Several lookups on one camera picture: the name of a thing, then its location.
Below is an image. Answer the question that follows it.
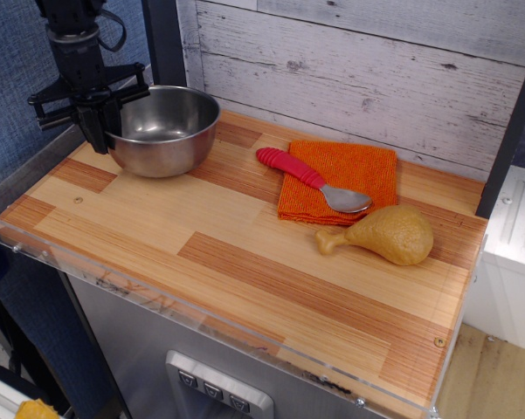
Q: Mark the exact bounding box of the stainless steel bowl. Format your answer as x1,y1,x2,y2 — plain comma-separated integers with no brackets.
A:
107,86,221,178

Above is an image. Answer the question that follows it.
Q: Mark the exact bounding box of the plastic toy chicken drumstick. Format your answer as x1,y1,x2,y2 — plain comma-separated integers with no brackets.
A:
314,205,434,266

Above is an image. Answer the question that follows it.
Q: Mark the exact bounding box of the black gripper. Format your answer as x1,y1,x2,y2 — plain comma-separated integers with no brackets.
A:
28,37,149,155

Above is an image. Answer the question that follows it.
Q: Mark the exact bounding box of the dark right shelf post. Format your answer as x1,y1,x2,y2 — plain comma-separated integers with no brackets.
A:
475,79,525,219

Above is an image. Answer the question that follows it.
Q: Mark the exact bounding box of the white appliance at right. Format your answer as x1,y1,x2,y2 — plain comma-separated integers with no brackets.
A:
463,166,525,349

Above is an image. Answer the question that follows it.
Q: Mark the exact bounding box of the silver button control panel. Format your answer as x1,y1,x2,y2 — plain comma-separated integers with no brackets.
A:
165,349,274,418

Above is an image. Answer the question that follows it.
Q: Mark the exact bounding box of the dark left shelf post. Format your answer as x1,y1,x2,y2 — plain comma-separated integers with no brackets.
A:
142,0,187,86

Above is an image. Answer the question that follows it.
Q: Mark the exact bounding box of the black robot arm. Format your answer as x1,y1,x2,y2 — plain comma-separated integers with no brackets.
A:
28,1,149,155

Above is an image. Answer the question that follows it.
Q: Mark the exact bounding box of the red handled metal spoon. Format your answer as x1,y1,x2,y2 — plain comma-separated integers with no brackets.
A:
255,148,373,214

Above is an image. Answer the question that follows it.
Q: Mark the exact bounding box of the orange folded cloth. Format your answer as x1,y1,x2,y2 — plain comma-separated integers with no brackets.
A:
277,141,397,226

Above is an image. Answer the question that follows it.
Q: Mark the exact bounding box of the stainless steel cabinet front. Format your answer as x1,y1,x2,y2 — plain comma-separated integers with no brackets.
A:
68,276,375,418

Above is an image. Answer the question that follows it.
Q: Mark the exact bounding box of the dark shelf post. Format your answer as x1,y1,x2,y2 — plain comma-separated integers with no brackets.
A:
475,79,525,219
142,0,187,86

